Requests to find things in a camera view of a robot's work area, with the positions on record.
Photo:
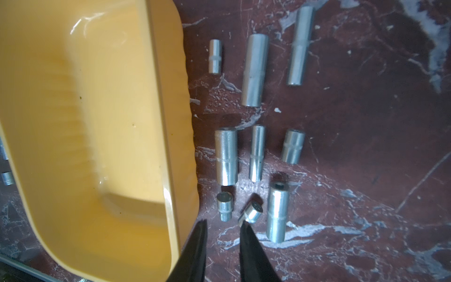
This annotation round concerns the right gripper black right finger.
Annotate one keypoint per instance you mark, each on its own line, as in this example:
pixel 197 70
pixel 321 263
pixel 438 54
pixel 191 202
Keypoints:
pixel 254 264

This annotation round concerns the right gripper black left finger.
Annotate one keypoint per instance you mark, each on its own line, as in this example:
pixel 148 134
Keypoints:
pixel 191 265

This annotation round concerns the wide socket third row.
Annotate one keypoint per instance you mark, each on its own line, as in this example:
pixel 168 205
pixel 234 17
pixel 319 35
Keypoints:
pixel 277 211

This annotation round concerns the small steel socket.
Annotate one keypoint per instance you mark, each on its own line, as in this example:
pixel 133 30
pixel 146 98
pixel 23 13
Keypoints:
pixel 251 213

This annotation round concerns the small steel socket gripper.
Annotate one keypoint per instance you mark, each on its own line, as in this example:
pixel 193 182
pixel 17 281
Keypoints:
pixel 225 205

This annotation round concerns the wide steel socket second row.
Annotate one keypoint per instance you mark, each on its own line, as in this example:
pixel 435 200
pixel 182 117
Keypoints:
pixel 226 156

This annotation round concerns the short steel socket front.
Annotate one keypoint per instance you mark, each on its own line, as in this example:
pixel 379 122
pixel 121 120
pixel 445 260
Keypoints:
pixel 292 146

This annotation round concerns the short steel socket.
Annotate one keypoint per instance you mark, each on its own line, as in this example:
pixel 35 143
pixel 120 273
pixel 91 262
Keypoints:
pixel 292 146
pixel 215 56

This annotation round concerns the thin steel socket second row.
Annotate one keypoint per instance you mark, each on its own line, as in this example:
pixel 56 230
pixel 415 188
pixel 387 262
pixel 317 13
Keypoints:
pixel 257 153

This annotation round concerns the yellow plastic storage tray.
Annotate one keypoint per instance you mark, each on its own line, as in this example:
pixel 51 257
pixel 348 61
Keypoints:
pixel 96 122

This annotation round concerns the long socket gripper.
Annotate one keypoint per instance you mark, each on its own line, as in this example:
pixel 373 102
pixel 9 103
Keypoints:
pixel 7 178

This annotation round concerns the long socket second row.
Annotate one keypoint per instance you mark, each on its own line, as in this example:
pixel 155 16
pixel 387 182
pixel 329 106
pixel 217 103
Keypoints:
pixel 3 151

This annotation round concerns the thin long steel socket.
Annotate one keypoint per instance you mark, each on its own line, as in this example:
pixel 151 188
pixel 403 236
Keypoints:
pixel 300 45

